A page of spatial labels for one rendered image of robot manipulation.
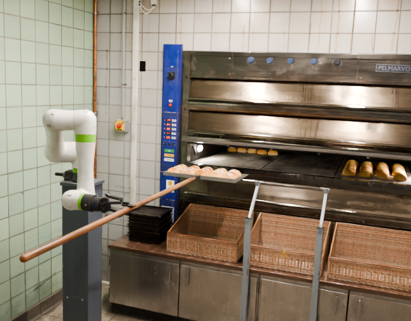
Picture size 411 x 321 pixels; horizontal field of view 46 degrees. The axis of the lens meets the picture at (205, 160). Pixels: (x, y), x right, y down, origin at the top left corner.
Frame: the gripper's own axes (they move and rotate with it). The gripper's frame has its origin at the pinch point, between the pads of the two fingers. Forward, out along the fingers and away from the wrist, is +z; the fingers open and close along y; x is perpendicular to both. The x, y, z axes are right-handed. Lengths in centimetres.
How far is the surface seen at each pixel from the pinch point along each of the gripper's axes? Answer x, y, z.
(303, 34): -156, -104, 58
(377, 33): -156, -105, 110
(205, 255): -105, 59, 7
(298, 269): -105, 58, 75
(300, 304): -100, 80, 79
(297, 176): -155, 3, 62
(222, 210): -151, 37, 5
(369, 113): -155, -49, 110
